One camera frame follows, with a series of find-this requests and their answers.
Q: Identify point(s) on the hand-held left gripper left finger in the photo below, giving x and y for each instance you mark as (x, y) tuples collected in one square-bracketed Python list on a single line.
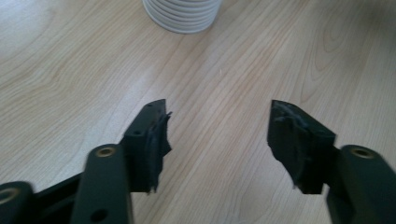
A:
[(140, 146)]

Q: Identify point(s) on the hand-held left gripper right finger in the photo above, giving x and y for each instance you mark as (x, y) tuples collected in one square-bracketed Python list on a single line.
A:
[(299, 146)]

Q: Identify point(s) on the stack of white paper cups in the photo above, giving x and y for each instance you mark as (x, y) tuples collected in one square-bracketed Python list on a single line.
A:
[(182, 15)]

